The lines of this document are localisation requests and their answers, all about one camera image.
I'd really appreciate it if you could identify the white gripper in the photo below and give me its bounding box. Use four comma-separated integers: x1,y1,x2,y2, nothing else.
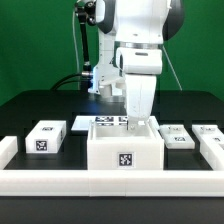
116,47,162,131

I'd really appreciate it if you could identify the white cabinet body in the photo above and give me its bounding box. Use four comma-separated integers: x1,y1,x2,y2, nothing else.
87,122,164,170

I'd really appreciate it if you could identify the white cabinet door piece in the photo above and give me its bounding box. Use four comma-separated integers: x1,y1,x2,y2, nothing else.
159,124,195,149

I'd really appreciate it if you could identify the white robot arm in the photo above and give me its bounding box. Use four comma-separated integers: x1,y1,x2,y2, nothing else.
91,0,184,131

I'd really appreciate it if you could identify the flat white tagged panel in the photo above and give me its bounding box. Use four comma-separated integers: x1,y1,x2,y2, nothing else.
71,115,160,134

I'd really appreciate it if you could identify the small white tagged box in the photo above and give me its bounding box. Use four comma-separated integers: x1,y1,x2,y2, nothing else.
25,120,67,154

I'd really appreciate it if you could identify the black cable bundle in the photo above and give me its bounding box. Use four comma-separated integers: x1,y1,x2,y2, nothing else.
49,73,91,92

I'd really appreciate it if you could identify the black camera stand pole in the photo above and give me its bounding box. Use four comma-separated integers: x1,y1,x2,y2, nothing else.
75,0,96,77

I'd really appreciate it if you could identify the white thin cable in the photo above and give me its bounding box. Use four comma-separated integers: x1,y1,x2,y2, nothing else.
71,0,84,90

